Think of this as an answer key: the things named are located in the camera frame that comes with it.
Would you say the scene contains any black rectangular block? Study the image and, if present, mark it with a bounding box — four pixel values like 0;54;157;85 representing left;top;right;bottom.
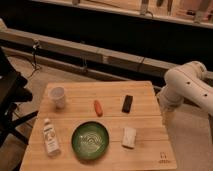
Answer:
122;95;133;113

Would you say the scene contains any black cable on wall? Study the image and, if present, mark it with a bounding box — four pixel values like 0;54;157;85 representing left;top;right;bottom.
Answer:
27;39;42;79

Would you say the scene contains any white plastic bottle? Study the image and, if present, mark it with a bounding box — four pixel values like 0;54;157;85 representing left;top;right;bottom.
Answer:
43;118;61;157

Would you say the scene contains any green ceramic bowl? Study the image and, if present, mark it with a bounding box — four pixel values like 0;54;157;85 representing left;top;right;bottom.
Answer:
71;121;109;161

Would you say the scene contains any white paper cup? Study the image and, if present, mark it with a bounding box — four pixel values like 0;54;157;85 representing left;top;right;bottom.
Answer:
48;87;66;109

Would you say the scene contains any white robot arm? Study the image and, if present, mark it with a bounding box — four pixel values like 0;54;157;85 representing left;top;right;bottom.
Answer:
156;61;213;124

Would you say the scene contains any orange carrot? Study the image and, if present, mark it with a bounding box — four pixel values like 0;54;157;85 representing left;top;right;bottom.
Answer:
94;100;103;117

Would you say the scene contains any white sponge block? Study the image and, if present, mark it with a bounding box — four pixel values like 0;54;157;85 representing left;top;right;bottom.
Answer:
122;127;137;148

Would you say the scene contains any black chair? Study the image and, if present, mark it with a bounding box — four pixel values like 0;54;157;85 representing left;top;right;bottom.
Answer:
0;47;38;147

